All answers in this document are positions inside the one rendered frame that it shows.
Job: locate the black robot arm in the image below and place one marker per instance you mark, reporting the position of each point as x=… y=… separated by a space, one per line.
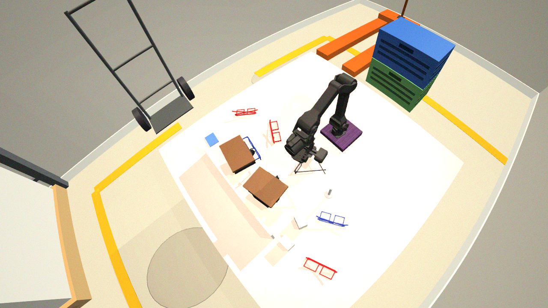
x=342 y=85

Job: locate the light blue flat block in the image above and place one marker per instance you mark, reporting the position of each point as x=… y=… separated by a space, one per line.
x=211 y=139

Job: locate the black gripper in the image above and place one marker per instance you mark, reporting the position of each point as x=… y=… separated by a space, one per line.
x=320 y=155

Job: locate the black glasses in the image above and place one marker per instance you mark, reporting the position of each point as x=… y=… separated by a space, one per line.
x=300 y=165

